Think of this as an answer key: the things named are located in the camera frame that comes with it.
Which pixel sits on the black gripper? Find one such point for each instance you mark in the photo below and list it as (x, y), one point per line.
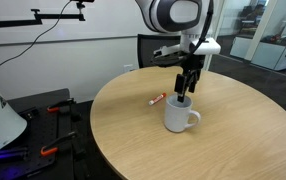
(187, 62)

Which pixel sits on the white ceramic mug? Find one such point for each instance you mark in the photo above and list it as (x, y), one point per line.
(179, 115)

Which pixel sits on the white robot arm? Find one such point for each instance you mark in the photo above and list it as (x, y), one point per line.
(192, 19)

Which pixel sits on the red and white marker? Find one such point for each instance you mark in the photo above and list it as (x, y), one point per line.
(157, 99)

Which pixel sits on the black mesh office chair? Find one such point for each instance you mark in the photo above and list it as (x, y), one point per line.
(148, 44)

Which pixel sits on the round wooden table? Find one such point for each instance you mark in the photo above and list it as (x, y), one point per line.
(242, 134)

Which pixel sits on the white cabinet behind glass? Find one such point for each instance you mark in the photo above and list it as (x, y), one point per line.
(268, 55)

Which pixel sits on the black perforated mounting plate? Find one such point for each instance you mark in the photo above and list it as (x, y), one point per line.
(22, 160)

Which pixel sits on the white wall outlet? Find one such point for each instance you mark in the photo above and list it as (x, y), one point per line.
(128, 68)

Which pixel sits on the upper orange handled clamp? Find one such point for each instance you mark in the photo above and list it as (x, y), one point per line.
(56, 107)

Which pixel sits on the orange handled clamp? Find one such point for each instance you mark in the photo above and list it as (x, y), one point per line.
(56, 107)
(54, 145)

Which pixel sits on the lower orange handled clamp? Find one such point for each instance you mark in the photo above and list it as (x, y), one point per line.
(54, 145)

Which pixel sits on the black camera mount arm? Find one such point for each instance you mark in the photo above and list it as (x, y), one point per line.
(38, 18)

